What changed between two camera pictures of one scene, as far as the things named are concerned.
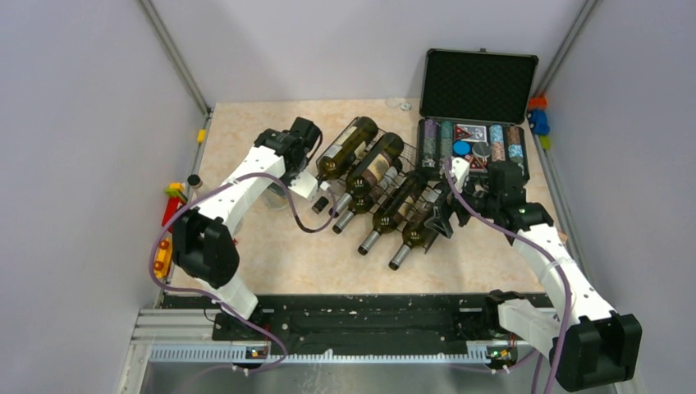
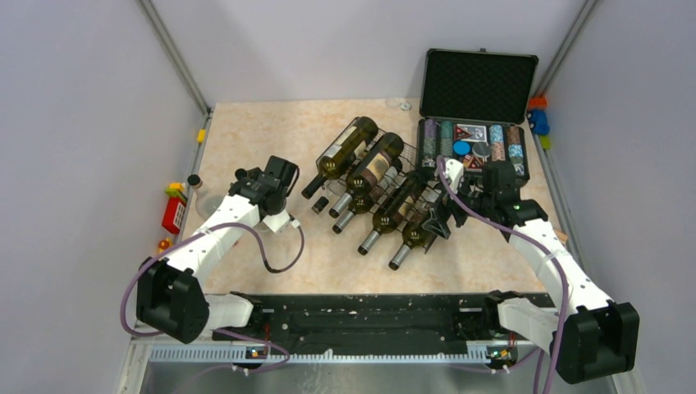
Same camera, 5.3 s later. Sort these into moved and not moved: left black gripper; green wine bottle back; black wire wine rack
Moved: left black gripper
Not moved: black wire wine rack; green wine bottle back
